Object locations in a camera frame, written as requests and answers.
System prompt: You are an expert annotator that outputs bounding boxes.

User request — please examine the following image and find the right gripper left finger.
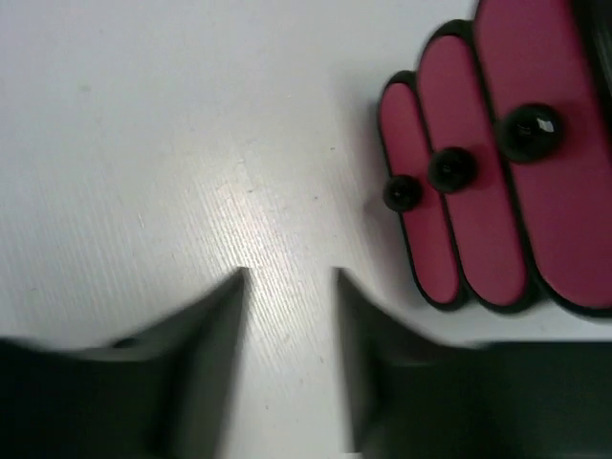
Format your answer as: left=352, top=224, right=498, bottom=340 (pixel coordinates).
left=1, top=269, right=248, bottom=458

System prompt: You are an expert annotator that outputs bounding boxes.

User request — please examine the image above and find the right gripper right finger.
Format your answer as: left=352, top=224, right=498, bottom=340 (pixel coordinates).
left=336, top=269, right=611, bottom=458

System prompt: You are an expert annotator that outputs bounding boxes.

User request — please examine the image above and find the black drawer cabinet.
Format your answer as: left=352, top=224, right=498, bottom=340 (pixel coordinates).
left=377, top=1, right=611, bottom=317

